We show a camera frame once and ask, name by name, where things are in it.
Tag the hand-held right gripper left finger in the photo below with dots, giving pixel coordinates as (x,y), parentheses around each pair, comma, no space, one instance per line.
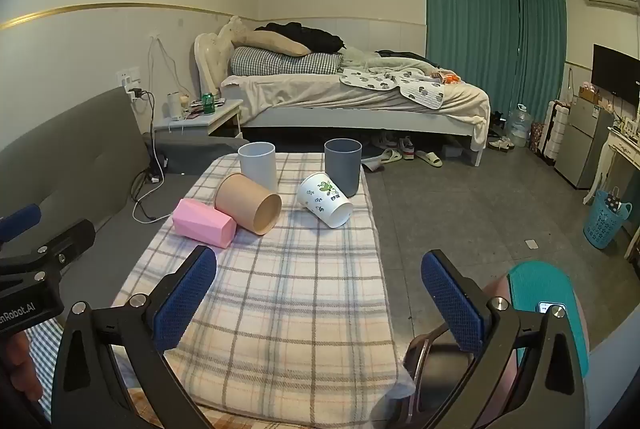
(186,294)

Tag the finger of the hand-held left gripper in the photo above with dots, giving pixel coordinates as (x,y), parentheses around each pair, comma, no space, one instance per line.
(20,221)
(70,241)

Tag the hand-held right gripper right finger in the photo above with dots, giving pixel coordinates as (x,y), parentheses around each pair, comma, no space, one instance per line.
(452,299)

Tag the pink faceted cup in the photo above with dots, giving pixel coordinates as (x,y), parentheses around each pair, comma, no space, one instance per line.
(200,221)

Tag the tan cup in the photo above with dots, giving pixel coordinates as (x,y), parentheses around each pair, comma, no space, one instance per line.
(240,201)

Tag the light grey cup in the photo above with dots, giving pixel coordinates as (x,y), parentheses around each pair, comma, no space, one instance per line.
(257,166)

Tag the white cup with green print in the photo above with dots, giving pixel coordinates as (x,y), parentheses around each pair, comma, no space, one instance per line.
(320,198)

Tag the dark grey cup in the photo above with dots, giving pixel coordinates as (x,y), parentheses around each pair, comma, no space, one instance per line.
(344,169)

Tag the person's left hand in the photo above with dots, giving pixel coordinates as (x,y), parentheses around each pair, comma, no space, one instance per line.
(22,369)

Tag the blue gingham cloth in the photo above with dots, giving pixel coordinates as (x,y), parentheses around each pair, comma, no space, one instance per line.
(45,359)

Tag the person's teal shorts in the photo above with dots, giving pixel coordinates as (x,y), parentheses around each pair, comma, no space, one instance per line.
(545,284)

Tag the paper scrap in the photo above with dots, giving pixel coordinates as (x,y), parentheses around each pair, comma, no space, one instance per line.
(532,243)

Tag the plaid tablecloth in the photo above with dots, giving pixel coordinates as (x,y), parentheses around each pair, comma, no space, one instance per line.
(300,299)

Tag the pale slipper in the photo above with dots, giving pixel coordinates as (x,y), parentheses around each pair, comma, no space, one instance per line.
(391,156)
(430,158)

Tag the white and red sneaker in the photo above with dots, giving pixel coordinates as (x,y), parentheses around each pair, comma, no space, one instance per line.
(406,148)

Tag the white sneakers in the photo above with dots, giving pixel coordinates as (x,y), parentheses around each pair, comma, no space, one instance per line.
(501,144)

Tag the white nightstand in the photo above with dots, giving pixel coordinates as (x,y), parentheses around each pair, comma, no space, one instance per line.
(200,124)

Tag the blue laundry basket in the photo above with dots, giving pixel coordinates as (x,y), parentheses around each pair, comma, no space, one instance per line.
(605,221)

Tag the white tumbler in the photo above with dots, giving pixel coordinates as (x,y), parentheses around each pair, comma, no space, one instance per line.
(174,105)

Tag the red patterned bag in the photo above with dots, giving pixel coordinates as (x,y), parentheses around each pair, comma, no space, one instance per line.
(537,138)

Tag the clear water jug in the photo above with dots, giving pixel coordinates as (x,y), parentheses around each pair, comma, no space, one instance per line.
(519,126)

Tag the green can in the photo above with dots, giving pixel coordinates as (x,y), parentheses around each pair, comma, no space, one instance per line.
(208,104)

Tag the white suitcase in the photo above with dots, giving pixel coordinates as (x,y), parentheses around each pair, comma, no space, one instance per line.
(555,134)

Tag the silver fridge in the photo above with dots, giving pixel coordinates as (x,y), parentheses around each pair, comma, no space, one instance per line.
(582,144)

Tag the white bed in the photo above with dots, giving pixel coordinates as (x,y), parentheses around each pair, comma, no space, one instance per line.
(350,119)

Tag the white patterned quilt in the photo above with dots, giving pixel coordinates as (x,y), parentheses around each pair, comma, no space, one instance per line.
(400,88)

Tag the orange item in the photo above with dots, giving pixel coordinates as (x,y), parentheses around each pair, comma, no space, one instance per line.
(451,79)

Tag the white dresser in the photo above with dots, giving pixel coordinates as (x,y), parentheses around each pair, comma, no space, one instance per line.
(625,159)

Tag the pale green blanket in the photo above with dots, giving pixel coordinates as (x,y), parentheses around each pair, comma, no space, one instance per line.
(390,66)

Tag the cardboard box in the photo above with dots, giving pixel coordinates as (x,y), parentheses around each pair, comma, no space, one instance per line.
(590,95)

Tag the checked pillow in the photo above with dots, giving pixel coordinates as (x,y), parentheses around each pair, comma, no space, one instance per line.
(280,61)

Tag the beige pillow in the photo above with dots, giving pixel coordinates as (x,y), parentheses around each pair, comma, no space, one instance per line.
(275,43)

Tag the black television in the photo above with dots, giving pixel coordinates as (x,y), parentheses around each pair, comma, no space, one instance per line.
(615,74)

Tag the black clothing pile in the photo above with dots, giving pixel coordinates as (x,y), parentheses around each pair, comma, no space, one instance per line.
(310,36)

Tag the wide teal curtain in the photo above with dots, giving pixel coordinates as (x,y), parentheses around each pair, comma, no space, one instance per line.
(470,9)

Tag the narrow teal curtain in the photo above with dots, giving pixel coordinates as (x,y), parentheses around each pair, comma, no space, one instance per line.
(542,19)

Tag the wall socket with chargers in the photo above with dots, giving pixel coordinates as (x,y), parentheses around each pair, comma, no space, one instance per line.
(131,84)

